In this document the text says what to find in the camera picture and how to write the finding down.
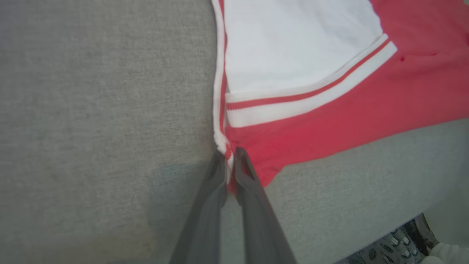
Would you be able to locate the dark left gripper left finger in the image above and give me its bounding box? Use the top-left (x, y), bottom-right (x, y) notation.
top-left (169, 150), bottom-right (229, 264)

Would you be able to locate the red white striped garment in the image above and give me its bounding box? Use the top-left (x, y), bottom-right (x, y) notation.
top-left (211, 0), bottom-right (469, 195)

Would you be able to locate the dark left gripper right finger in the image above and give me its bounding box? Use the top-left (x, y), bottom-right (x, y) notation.
top-left (233, 147), bottom-right (298, 264)

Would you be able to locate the white rounded cover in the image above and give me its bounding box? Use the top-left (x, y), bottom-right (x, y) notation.
top-left (420, 242), bottom-right (469, 264)

